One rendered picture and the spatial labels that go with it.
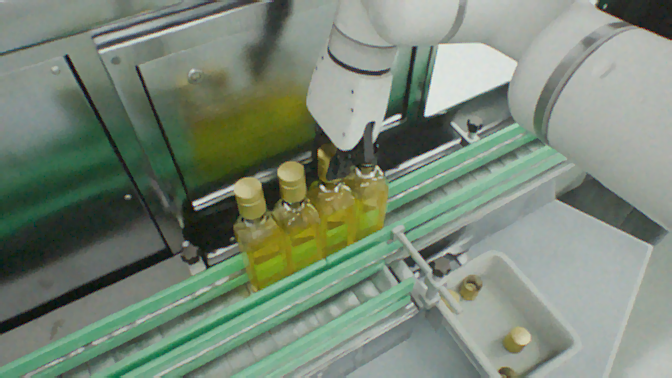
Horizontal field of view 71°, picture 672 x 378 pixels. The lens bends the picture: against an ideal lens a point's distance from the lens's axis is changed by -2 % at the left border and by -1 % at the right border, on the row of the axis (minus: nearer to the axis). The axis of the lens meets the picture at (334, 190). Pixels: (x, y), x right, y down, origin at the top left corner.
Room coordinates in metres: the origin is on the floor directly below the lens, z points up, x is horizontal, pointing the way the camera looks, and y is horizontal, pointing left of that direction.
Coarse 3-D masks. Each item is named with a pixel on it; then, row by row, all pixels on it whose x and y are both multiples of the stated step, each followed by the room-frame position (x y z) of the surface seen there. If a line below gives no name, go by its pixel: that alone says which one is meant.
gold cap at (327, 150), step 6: (324, 144) 0.43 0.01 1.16; (330, 144) 0.43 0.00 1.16; (318, 150) 0.42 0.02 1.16; (324, 150) 0.42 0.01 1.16; (330, 150) 0.42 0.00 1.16; (318, 156) 0.41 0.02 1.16; (324, 156) 0.41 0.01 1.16; (330, 156) 0.41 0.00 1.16; (318, 162) 0.41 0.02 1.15; (324, 162) 0.40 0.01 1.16; (318, 168) 0.41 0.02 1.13; (324, 168) 0.40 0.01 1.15; (318, 174) 0.41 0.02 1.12; (324, 174) 0.40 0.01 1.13; (324, 180) 0.40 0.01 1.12; (336, 180) 0.40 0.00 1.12
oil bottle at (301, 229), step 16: (272, 208) 0.39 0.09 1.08; (304, 208) 0.38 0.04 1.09; (288, 224) 0.36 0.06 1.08; (304, 224) 0.36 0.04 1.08; (320, 224) 0.37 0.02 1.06; (288, 240) 0.35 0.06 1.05; (304, 240) 0.36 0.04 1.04; (320, 240) 0.37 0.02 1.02; (288, 256) 0.35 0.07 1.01; (304, 256) 0.36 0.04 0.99; (320, 256) 0.37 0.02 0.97
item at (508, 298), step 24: (480, 264) 0.43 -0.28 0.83; (504, 264) 0.43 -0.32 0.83; (456, 288) 0.41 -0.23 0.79; (504, 288) 0.41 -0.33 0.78; (528, 288) 0.38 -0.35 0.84; (480, 312) 0.36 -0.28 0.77; (504, 312) 0.36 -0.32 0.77; (528, 312) 0.35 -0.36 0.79; (552, 312) 0.33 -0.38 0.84; (480, 336) 0.32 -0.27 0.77; (504, 336) 0.32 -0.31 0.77; (552, 336) 0.31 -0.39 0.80; (576, 336) 0.29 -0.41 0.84; (480, 360) 0.25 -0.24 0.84; (504, 360) 0.27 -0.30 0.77; (528, 360) 0.27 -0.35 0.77; (552, 360) 0.25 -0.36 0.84
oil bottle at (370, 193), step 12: (348, 180) 0.44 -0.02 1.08; (360, 180) 0.43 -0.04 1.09; (372, 180) 0.43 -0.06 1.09; (384, 180) 0.43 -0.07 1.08; (360, 192) 0.41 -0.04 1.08; (372, 192) 0.42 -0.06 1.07; (384, 192) 0.43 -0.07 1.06; (360, 204) 0.41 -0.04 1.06; (372, 204) 0.42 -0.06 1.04; (384, 204) 0.43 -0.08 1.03; (360, 216) 0.41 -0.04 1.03; (372, 216) 0.42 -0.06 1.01; (384, 216) 0.43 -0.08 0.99; (360, 228) 0.41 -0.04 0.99; (372, 228) 0.42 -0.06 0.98
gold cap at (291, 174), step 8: (280, 168) 0.39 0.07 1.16; (288, 168) 0.39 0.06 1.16; (296, 168) 0.39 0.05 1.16; (280, 176) 0.37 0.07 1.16; (288, 176) 0.37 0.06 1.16; (296, 176) 0.37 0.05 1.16; (304, 176) 0.38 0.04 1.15; (280, 184) 0.37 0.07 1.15; (288, 184) 0.37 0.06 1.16; (296, 184) 0.37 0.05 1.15; (304, 184) 0.38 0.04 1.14; (280, 192) 0.38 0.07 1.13; (288, 192) 0.37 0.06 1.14; (296, 192) 0.37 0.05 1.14; (304, 192) 0.38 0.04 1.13; (288, 200) 0.37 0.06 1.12; (296, 200) 0.37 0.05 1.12
